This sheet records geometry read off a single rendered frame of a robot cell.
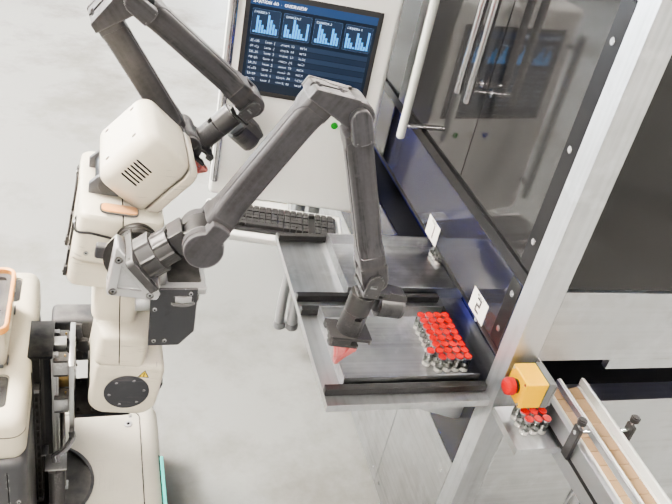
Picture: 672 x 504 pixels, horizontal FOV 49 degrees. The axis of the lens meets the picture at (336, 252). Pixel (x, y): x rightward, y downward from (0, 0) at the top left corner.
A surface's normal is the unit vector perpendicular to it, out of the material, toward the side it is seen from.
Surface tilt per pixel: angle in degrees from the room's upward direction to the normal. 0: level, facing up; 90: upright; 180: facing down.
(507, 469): 90
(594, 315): 90
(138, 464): 0
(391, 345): 0
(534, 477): 90
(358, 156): 94
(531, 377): 0
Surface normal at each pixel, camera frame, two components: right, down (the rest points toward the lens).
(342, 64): 0.04, 0.55
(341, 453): 0.18, -0.82
